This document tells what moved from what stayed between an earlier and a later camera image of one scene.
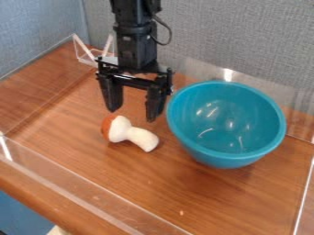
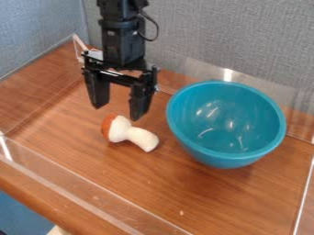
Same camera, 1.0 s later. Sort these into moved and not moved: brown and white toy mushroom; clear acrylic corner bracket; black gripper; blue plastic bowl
Moved: black gripper
Not moved: blue plastic bowl; brown and white toy mushroom; clear acrylic corner bracket
